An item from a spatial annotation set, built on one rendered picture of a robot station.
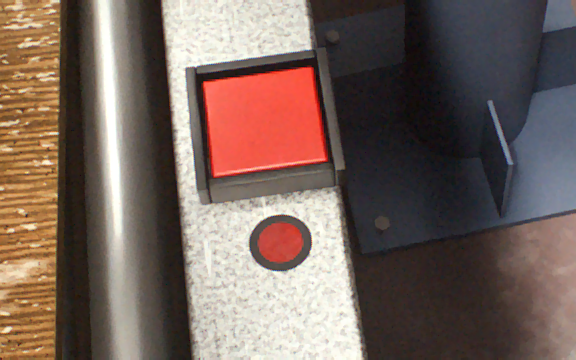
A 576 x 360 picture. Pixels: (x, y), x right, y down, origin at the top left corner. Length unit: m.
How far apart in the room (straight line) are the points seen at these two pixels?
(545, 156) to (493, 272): 0.18
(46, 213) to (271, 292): 0.12
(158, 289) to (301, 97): 0.12
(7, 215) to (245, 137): 0.12
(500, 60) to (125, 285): 0.95
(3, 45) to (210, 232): 0.16
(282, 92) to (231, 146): 0.04
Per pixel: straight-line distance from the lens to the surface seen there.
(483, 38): 1.46
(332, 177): 0.62
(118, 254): 0.62
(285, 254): 0.62
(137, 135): 0.66
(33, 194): 0.63
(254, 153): 0.63
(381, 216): 1.63
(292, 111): 0.64
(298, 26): 0.69
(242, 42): 0.69
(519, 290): 1.62
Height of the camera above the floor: 1.47
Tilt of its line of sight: 60 degrees down
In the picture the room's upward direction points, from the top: 9 degrees counter-clockwise
